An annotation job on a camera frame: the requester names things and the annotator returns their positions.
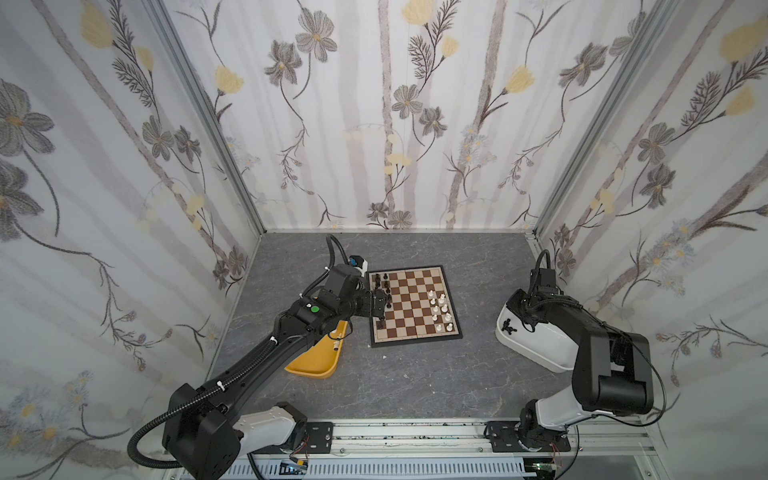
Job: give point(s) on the aluminium mounting rail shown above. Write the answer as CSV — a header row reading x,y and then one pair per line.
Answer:
x,y
453,438

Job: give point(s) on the yellow plastic tray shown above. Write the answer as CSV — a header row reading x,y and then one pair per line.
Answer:
x,y
321,361

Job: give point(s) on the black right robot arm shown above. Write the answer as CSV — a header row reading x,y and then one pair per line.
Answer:
x,y
612,375

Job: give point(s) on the brown folding chess board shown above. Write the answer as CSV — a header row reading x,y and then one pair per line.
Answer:
x,y
418,307

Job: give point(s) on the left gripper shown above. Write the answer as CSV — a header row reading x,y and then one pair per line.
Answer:
x,y
372,301

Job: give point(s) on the white plastic tray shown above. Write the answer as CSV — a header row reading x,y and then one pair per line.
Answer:
x,y
547,345

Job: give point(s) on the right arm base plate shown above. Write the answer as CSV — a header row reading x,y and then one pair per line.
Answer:
x,y
513,437

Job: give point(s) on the white slotted cable duct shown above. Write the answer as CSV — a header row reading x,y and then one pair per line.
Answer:
x,y
396,468

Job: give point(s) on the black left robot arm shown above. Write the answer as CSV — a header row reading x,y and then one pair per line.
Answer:
x,y
204,437

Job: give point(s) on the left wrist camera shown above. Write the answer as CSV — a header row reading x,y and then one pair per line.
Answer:
x,y
359,263

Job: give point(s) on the black chess piece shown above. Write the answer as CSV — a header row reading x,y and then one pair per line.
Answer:
x,y
507,328

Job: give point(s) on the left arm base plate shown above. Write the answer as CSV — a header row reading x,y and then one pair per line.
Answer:
x,y
315,438

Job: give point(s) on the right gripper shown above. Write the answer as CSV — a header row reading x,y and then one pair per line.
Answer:
x,y
510,327

